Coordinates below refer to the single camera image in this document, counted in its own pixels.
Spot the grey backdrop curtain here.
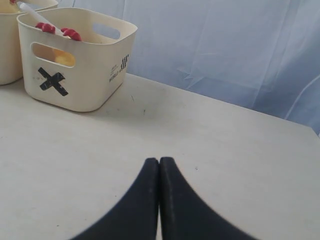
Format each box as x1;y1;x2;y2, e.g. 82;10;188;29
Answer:
58;0;320;133

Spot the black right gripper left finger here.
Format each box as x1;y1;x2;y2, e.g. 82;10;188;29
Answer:
73;158;159;240

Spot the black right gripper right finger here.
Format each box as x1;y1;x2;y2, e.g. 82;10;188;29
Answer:
159;157;254;240

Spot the cream bin marked O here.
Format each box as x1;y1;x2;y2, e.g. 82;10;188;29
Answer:
0;0;60;86

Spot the cream bin marked X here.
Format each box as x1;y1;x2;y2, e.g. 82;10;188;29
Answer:
17;7;138;112

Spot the headless rubber chicken body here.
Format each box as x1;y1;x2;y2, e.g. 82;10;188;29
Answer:
35;22;82;67

